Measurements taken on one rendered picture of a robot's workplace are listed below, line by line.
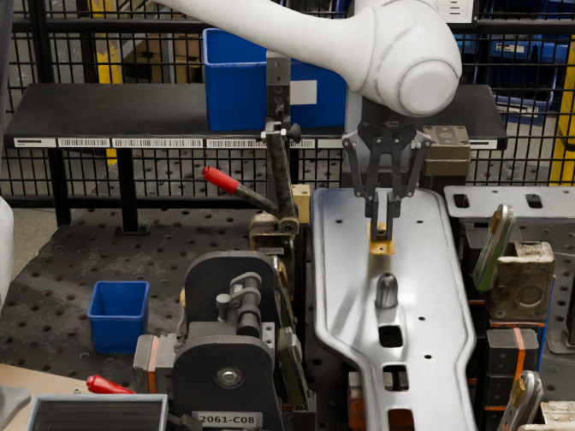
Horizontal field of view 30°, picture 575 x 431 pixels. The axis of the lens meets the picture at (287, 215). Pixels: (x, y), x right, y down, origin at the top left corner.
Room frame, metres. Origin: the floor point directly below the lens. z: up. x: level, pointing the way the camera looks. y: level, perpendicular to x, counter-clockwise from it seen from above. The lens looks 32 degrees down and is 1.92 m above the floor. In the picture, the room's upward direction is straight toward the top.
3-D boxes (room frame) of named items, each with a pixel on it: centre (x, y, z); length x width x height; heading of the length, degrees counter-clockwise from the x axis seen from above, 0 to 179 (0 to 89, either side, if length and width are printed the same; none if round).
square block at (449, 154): (1.64, -0.27, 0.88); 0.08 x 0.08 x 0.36; 0
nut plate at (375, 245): (1.37, -0.14, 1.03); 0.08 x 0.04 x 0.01; 0
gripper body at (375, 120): (1.36, -0.14, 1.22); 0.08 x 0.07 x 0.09; 90
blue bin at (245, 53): (1.80, 0.00, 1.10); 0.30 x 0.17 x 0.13; 95
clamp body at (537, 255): (1.31, -0.35, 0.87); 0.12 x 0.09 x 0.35; 90
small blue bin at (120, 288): (1.53, 0.30, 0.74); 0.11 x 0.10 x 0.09; 0
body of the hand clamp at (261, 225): (1.36, 0.02, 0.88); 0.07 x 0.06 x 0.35; 90
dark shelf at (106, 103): (1.80, 0.06, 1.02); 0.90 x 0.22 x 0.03; 90
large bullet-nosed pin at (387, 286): (1.24, -0.14, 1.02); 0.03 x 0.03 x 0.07
